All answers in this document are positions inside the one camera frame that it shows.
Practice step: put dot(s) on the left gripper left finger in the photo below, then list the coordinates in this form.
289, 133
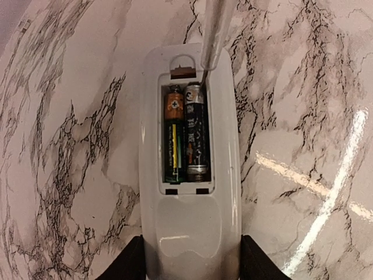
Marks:
129, 264

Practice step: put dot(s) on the clear handled screwdriver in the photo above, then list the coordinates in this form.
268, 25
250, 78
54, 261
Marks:
218, 16

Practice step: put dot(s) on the black battery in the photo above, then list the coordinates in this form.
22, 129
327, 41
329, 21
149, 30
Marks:
197, 139

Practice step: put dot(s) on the white remote battery cover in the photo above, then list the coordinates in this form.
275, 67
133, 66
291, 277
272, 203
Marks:
24, 24

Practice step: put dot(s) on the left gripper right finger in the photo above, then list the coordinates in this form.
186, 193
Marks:
255, 263

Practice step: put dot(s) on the white remote control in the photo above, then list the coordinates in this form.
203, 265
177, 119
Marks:
190, 230

